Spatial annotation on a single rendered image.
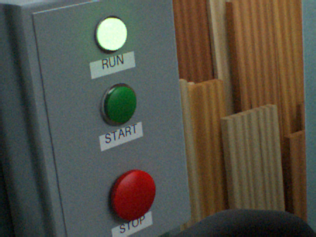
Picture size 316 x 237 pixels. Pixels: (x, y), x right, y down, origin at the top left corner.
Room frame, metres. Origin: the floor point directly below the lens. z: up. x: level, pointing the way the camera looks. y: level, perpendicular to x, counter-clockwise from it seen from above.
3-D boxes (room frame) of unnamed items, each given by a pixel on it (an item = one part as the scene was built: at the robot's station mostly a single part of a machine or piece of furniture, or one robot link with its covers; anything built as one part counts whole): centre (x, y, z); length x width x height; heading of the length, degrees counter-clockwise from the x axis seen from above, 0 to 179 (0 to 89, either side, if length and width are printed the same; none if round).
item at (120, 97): (0.35, 0.02, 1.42); 0.02 x 0.01 x 0.02; 128
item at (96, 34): (0.35, 0.02, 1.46); 0.02 x 0.01 x 0.02; 128
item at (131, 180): (0.35, 0.02, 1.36); 0.03 x 0.01 x 0.03; 128
